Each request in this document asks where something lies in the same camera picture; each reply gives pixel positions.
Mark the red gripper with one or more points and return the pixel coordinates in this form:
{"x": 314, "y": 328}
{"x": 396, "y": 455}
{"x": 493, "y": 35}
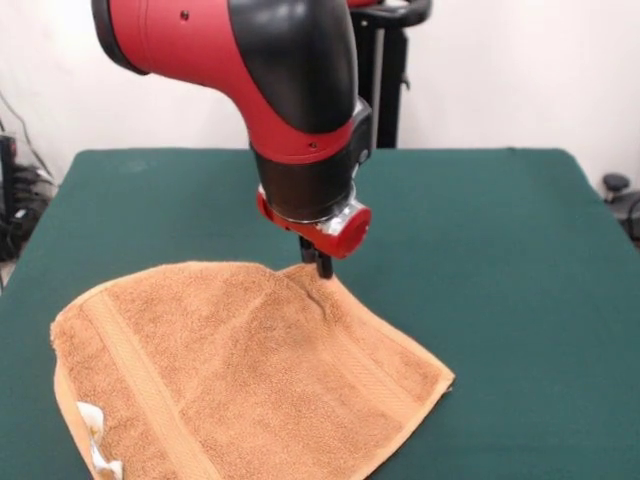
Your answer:
{"x": 345, "y": 232}

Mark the orange terry towel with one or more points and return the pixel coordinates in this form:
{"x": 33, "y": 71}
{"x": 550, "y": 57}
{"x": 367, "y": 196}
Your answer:
{"x": 250, "y": 375}

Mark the red robot base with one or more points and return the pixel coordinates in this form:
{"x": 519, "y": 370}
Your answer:
{"x": 360, "y": 2}

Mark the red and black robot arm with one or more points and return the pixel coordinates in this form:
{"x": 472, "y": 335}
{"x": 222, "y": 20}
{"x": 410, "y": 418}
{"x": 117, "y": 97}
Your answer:
{"x": 260, "y": 75}

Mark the dark green table cloth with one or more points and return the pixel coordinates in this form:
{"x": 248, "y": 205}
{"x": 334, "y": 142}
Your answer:
{"x": 500, "y": 250}

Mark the black office chair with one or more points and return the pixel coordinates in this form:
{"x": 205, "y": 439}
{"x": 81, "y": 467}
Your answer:
{"x": 622, "y": 200}

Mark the black electronics box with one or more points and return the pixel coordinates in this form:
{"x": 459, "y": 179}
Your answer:
{"x": 7, "y": 190}

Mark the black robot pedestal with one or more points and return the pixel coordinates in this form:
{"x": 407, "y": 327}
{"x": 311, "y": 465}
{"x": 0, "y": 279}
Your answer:
{"x": 390, "y": 75}

